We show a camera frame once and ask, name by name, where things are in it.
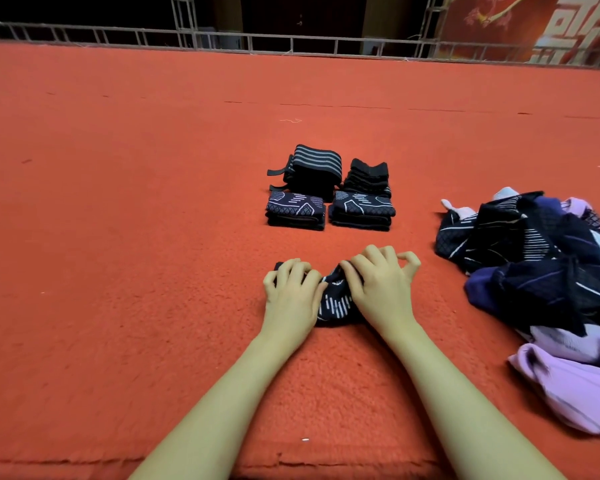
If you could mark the person's right hand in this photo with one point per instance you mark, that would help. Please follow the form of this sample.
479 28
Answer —
380 290

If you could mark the person's left hand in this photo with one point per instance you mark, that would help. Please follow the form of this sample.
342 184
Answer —
292 305

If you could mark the single black grey-striped sock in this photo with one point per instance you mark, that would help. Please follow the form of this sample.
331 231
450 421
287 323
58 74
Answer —
337 300

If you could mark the single plain navy sock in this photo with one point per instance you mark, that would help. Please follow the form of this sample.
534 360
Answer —
360 222

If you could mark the single navy white-patterned sock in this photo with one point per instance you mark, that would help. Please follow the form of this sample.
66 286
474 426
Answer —
296 223
296 201

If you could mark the single black grey-heeled sock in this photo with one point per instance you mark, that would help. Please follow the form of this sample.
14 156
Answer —
362 201

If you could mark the person's left forearm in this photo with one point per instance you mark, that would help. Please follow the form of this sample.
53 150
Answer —
215 425

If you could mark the person's right forearm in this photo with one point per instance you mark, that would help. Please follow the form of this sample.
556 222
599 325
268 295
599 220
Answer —
480 415

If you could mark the heap of dark patterned socks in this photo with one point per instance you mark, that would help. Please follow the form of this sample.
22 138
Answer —
540 265

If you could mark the grey metal truss tower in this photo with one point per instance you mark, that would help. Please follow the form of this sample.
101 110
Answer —
431 25
184 20

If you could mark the dark brown door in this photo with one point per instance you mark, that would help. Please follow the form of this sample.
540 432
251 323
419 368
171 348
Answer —
300 13

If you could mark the red banner with white print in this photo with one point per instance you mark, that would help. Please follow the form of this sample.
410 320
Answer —
490 20

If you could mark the grey metal railing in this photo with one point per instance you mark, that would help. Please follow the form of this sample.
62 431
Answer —
80 33

